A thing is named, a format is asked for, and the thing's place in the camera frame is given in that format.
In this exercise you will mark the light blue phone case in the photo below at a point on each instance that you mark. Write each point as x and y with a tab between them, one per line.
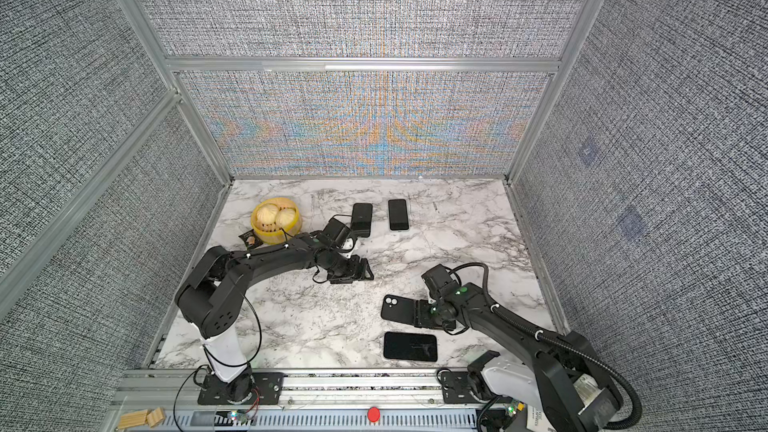
398	228

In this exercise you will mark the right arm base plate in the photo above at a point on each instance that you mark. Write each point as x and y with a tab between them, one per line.
463	387

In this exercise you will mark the small dark snack packet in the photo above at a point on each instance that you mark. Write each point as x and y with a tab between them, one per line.
250	239

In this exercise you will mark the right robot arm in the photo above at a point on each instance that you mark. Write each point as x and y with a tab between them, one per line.
575	391

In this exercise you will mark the wooden blocks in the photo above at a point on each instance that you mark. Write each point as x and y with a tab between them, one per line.
149	418

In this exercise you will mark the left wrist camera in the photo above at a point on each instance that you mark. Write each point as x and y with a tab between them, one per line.
337	234

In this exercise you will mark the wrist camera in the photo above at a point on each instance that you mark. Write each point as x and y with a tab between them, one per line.
440	282
337	234

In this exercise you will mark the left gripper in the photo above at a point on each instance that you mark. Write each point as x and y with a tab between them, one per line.
354	274

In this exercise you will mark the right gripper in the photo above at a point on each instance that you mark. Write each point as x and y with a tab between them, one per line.
447	326

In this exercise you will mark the black phone case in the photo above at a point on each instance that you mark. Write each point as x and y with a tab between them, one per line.
404	311
361	234

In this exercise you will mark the red emergency button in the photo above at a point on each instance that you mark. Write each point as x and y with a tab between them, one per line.
374	415

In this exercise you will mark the yellow bamboo steamer basket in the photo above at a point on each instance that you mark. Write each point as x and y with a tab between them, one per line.
273	235

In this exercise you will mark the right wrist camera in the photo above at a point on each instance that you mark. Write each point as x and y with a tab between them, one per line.
440	282

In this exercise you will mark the left steamed bun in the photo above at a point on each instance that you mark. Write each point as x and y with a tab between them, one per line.
266	214

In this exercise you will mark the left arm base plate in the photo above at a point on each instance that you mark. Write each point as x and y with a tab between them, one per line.
247	389

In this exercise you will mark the steamed bun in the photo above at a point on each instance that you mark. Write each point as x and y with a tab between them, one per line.
285	218
266	214

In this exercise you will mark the right steamed bun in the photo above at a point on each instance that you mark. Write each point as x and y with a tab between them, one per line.
285	218

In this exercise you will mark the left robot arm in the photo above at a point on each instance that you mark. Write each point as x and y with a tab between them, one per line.
212	295

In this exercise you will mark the aluminium front rail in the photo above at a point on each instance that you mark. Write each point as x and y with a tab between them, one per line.
410	399

